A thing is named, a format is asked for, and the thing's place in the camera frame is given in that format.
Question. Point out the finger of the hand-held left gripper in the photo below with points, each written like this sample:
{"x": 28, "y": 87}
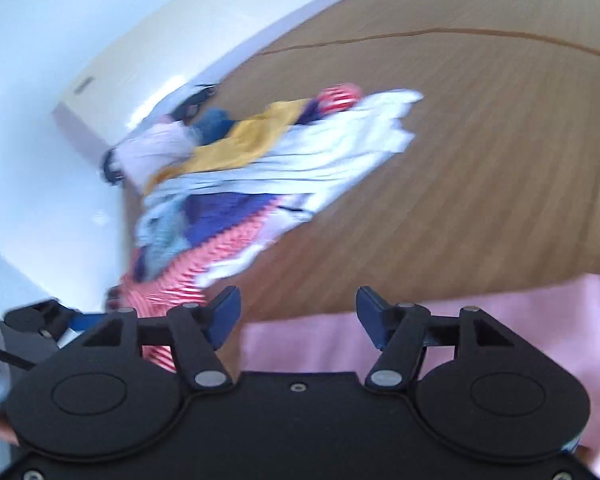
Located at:
{"x": 87, "y": 321}

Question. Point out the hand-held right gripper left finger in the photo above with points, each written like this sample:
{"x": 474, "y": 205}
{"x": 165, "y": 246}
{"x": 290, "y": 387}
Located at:
{"x": 225, "y": 312}

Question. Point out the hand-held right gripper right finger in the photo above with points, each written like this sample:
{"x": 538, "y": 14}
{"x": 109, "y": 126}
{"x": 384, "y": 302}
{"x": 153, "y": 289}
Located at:
{"x": 371, "y": 312}

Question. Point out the pink cloth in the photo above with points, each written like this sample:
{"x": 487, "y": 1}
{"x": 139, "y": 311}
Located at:
{"x": 530, "y": 320}

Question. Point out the red striped garment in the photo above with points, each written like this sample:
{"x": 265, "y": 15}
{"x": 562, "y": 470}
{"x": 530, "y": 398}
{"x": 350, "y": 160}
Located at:
{"x": 180, "y": 280}

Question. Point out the light blue garment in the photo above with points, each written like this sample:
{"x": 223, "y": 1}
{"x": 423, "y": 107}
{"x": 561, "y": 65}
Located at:
{"x": 162, "y": 240}

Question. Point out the navy blue garment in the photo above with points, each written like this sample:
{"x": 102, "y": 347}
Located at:
{"x": 220, "y": 215}

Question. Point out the black garment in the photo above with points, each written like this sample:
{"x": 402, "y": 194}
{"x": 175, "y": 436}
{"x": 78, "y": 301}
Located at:
{"x": 111, "y": 167}
{"x": 197, "y": 97}

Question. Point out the white garment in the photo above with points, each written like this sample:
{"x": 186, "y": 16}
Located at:
{"x": 330, "y": 152}

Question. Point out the brown bamboo mat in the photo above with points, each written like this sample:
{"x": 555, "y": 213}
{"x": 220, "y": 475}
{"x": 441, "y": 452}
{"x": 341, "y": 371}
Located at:
{"x": 480, "y": 185}

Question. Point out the pale pink garment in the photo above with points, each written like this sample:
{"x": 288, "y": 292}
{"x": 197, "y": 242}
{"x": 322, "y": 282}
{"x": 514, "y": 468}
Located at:
{"x": 150, "y": 152}

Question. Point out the blue jeans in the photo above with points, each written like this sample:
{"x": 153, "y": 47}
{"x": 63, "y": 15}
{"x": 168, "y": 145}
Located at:
{"x": 214, "y": 124}

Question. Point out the red white striped cloth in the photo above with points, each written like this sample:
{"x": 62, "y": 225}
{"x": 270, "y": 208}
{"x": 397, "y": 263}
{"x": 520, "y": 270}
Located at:
{"x": 337, "y": 97}

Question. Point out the cream wardrobe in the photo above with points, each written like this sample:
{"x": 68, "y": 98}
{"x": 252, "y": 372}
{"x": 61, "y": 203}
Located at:
{"x": 180, "y": 35}

